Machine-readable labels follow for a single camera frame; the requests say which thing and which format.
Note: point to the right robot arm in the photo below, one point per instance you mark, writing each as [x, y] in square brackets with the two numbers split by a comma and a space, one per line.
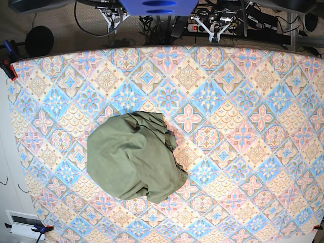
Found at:
[114, 18]

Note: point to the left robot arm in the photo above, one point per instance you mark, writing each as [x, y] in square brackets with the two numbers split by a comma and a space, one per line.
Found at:
[210, 16]

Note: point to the blue clamp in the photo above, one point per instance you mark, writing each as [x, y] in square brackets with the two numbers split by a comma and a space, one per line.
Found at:
[6, 64]
[40, 229]

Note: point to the blue clamp lower left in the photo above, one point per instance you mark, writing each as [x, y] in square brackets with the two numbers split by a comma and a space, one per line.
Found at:
[40, 229]

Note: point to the green t-shirt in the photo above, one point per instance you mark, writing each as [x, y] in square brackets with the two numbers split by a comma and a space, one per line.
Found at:
[131, 156]

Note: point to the white power strip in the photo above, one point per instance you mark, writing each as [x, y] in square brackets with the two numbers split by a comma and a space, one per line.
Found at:
[200, 27]

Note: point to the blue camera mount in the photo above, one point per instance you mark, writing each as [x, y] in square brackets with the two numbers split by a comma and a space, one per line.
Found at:
[159, 7]

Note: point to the red clamp lower right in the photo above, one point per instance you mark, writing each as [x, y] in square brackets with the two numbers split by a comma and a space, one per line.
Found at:
[318, 227]

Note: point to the blue clamp upper left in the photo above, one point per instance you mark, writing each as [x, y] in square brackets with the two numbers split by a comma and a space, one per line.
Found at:
[6, 64]

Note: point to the patterned tablecloth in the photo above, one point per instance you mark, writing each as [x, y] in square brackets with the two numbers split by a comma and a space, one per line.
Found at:
[249, 130]

